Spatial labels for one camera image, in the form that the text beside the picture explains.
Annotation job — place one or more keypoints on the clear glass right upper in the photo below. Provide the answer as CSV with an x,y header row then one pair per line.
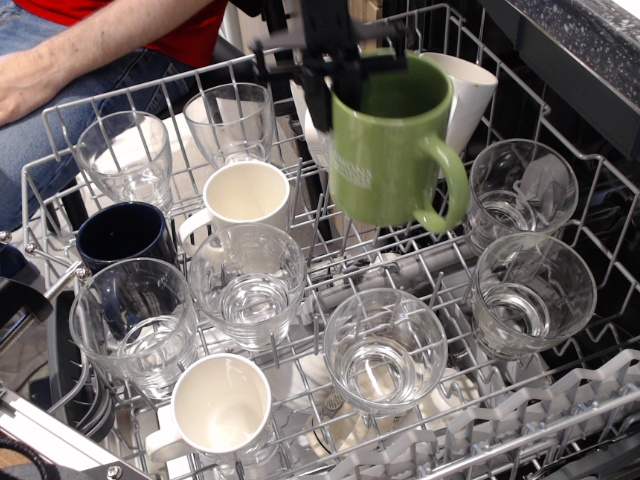
x,y
518,185

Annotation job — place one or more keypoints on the white mug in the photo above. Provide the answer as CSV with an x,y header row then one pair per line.
x,y
473,88
317,141

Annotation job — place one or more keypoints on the clear glass middle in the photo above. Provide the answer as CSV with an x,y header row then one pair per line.
x,y
249,280

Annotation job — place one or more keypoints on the clear glass back left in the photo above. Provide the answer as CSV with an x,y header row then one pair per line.
x,y
128,157

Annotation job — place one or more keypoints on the clear glass front left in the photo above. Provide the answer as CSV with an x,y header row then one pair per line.
x,y
136,322

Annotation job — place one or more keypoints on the person forearm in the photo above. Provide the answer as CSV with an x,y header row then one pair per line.
x,y
31,78

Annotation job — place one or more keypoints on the dark blue mug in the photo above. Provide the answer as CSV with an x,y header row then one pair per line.
x,y
124,231

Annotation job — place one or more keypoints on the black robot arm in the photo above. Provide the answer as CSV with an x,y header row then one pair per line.
x,y
278,19

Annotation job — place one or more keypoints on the red shirt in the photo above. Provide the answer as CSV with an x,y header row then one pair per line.
x,y
186,31

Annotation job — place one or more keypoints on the white mug back right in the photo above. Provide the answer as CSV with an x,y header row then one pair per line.
x,y
473,88

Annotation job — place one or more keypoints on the cream mug front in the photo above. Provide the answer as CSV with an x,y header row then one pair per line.
x,y
220,407

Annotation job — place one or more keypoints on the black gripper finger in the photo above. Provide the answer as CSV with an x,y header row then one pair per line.
x,y
348,88
318,100

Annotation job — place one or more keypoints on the white mug back centre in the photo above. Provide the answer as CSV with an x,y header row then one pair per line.
x,y
317,141

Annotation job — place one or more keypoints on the cream mug centre left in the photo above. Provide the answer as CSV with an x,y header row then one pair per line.
x,y
242,192

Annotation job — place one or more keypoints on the dark speckled countertop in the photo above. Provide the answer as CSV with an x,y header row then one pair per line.
x,y
588,52

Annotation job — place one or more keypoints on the clear glass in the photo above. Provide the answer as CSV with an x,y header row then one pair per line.
x,y
136,322
231,123
249,280
385,350
518,185
530,293
128,157

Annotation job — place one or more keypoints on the grey plastic tine holder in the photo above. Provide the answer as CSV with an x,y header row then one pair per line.
x,y
581,403

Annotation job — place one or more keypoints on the person leg blue jeans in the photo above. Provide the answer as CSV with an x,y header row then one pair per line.
x,y
25,139

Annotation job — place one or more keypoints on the clear glass front centre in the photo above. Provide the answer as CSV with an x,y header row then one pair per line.
x,y
385,350

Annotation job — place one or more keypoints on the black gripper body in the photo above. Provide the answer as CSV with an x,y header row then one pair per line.
x,y
329,40

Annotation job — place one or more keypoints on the grey wire dishwasher rack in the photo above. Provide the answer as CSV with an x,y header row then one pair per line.
x,y
344,258

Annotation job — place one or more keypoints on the cream mug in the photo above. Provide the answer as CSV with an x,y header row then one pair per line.
x,y
242,192
220,407

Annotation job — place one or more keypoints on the green ceramic mug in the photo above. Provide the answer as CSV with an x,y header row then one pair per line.
x,y
389,161

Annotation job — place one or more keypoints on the clear glass right lower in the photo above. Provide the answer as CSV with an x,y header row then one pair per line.
x,y
530,293

